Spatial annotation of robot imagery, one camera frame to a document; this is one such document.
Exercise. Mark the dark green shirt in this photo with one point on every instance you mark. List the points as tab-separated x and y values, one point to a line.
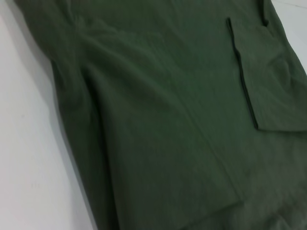
168	107

